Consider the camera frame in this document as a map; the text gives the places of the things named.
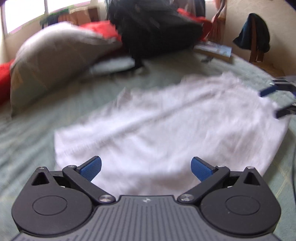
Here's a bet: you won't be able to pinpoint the red quilt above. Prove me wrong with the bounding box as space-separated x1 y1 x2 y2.
1 8 212 105

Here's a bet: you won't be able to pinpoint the items on window sill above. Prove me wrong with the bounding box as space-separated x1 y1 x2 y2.
40 6 100 28

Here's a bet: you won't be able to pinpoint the black backpack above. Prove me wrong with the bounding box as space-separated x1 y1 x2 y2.
99 1 203 75

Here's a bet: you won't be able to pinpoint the green plaid bed blanket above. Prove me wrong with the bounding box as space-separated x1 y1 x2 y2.
1 50 295 240

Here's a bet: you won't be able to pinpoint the paperback book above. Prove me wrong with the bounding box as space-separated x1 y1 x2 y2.
193 41 232 62

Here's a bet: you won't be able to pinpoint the white printed long-sleeve shirt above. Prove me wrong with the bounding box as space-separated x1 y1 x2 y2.
54 72 290 197

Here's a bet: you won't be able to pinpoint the clothes rack with garments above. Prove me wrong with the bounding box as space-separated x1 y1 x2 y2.
172 0 206 17

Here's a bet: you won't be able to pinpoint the grey green pillow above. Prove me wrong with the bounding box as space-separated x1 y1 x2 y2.
10 22 122 115

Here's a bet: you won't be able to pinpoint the right orange curtain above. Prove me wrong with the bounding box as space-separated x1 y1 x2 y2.
207 0 227 44

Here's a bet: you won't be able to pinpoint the wooden chair with dark garment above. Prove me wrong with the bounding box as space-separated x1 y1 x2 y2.
233 13 270 63

